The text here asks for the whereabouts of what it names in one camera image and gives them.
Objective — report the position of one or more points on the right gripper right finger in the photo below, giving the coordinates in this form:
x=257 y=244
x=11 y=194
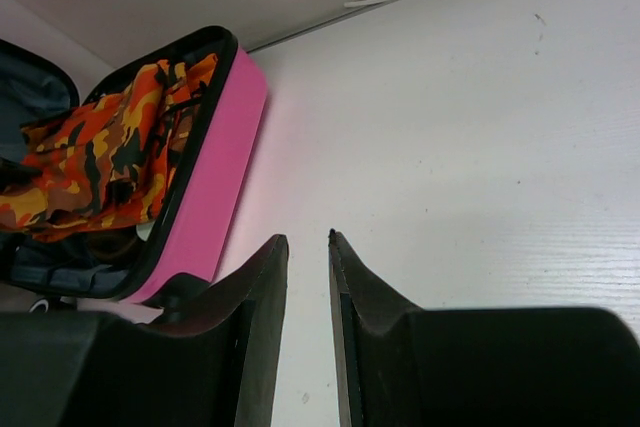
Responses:
x=398 y=364

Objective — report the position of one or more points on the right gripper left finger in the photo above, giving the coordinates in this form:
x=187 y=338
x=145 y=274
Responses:
x=210 y=361

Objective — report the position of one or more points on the pink hard-shell suitcase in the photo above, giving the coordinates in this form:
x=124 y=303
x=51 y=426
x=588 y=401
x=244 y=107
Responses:
x=183 y=252

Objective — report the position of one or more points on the orange camouflage garment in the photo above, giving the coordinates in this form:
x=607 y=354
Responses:
x=107 y=164

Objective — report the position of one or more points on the round pale green jar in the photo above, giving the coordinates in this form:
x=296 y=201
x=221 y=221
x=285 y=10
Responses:
x=144 y=230

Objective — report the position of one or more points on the brown over-ear headphones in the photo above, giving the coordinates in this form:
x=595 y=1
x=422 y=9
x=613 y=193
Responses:
x=113 y=246

